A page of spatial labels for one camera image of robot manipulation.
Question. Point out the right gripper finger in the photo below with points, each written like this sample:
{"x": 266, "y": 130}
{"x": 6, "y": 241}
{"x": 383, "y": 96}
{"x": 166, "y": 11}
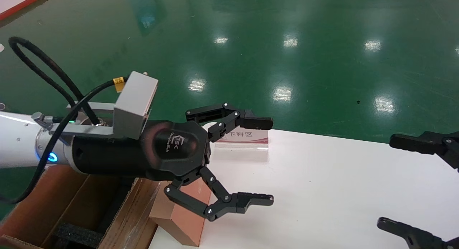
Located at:
{"x": 430, "y": 143}
{"x": 416, "y": 238}

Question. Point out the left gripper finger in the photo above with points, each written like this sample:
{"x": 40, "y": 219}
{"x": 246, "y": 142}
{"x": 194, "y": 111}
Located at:
{"x": 247, "y": 200}
{"x": 251, "y": 121}

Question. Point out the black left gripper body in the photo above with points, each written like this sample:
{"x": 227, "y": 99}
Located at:
{"x": 168, "y": 148}

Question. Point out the small cardboard box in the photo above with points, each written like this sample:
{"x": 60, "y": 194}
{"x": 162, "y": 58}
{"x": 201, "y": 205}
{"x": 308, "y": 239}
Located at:
{"x": 186, "y": 225}

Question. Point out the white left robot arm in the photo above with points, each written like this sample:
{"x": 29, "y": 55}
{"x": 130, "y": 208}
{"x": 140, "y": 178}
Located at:
{"x": 18, "y": 141}

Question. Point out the large open cardboard box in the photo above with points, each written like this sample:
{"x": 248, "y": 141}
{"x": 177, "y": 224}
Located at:
{"x": 132, "y": 216}

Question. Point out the clear acrylic sign stand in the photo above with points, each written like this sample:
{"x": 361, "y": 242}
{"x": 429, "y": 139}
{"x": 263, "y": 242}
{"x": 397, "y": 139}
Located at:
{"x": 251, "y": 138}

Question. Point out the grey wrist camera housing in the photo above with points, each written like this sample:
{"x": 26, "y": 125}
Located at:
{"x": 134, "y": 98}

